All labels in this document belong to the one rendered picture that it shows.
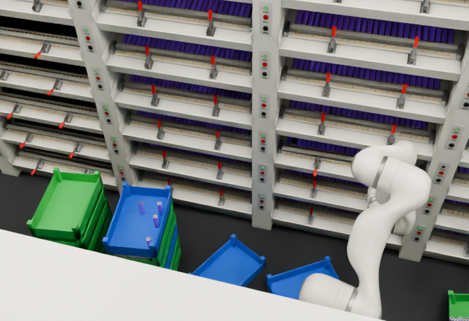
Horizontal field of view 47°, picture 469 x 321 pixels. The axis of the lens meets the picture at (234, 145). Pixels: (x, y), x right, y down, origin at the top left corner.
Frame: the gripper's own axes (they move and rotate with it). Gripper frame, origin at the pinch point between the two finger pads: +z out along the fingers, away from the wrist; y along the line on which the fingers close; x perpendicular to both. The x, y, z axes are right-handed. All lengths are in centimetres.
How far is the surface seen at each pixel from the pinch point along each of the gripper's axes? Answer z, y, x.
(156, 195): -18, -89, -17
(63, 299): -150, -37, 94
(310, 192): 10.5, -27.9, -22.4
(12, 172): 12, -186, -50
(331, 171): 5.3, -20.2, -4.8
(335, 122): 7.6, -22.0, 17.5
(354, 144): 1.9, -13.0, 12.5
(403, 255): 12, 18, -50
